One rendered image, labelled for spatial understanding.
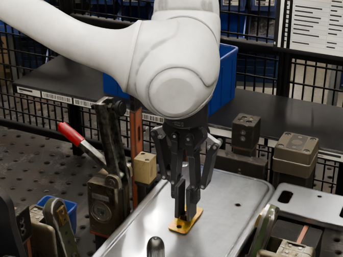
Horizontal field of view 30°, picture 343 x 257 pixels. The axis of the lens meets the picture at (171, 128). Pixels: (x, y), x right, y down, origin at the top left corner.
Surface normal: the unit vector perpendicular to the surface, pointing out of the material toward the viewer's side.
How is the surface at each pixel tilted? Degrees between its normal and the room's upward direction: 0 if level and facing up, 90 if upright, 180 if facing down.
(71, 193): 0
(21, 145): 0
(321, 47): 90
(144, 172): 90
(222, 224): 0
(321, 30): 90
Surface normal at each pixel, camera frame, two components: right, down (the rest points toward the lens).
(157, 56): -0.36, -0.54
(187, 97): 0.05, 0.50
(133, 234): 0.00, -0.88
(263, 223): -0.43, 0.43
